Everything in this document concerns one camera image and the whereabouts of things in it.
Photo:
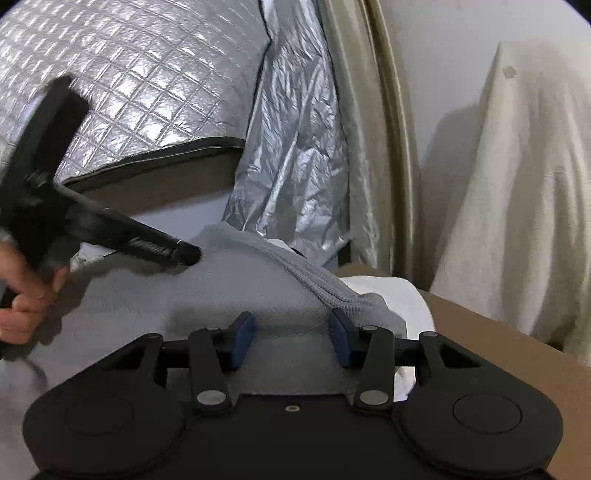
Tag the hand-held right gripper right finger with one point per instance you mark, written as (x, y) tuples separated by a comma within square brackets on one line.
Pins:
[(341, 337)]

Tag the cream cloth cover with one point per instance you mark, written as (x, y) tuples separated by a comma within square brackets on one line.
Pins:
[(521, 207)]

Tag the white folded cloth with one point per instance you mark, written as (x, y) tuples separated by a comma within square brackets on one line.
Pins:
[(406, 300)]

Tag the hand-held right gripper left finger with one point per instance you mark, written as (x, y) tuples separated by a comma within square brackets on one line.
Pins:
[(242, 339)]

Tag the silver quilted insulation mat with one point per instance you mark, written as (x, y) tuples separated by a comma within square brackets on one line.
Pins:
[(161, 78)]

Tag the person's left hand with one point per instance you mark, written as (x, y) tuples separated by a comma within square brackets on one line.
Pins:
[(32, 304)]

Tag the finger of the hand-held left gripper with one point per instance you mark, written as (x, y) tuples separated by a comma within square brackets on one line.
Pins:
[(175, 251)]

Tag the beige satin curtain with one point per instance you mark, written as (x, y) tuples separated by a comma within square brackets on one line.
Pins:
[(364, 138)]

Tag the grey shirt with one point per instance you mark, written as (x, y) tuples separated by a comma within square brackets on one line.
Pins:
[(138, 295)]

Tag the silver crinkled foil sheet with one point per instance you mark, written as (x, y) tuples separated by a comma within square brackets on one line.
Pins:
[(286, 161)]

